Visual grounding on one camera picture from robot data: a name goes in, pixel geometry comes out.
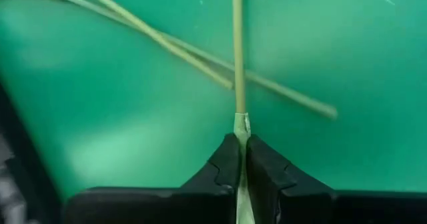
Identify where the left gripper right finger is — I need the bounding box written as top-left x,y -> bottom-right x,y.
246,135 -> 427,224

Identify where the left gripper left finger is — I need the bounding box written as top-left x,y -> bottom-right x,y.
65,133 -> 242,224

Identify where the maroon tulip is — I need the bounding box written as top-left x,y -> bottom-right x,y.
0,0 -> 338,120

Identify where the green table mat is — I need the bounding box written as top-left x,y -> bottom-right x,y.
0,0 -> 427,224

